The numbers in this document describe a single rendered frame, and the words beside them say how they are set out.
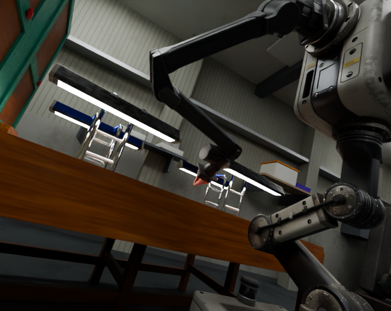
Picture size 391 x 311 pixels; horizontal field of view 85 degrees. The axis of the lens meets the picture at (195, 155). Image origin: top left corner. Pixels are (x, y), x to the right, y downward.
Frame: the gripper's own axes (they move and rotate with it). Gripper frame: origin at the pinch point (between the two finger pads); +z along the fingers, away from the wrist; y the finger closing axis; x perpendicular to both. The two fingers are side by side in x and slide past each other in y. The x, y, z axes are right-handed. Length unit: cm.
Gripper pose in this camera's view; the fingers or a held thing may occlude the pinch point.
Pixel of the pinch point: (195, 183)
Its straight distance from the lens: 98.5
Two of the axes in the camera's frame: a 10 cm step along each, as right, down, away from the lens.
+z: -6.3, 6.3, 4.5
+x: 1.4, 6.7, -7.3
